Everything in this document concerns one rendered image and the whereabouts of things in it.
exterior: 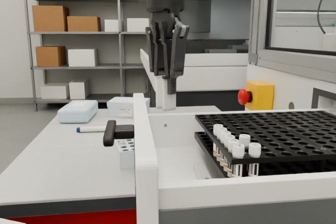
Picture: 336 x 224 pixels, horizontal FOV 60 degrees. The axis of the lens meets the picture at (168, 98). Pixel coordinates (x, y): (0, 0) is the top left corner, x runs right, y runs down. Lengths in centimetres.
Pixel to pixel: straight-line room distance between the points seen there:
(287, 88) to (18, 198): 57
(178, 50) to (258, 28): 34
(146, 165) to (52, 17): 413
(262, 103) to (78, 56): 365
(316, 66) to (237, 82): 67
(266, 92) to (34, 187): 54
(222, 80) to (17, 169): 84
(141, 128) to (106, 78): 436
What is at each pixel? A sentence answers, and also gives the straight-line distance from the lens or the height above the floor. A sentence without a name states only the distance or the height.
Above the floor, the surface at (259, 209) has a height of 87.
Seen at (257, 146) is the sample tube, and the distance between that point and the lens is 32.
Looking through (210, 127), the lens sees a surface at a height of 90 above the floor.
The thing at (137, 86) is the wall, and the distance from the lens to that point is 464.
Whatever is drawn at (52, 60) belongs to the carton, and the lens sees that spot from 435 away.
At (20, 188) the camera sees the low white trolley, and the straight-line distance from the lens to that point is 60.
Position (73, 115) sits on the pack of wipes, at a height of 79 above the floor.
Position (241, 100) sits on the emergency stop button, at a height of 87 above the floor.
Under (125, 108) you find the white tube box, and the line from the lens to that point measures 97.
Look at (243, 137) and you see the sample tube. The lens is 34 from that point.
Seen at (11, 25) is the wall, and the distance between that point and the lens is 499.
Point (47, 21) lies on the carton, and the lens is 434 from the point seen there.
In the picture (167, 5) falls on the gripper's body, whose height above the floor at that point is 108.
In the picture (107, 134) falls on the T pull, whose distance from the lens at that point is 35.
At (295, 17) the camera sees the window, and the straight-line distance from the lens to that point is 71.
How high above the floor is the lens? 102
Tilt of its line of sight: 12 degrees down
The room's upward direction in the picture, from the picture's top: straight up
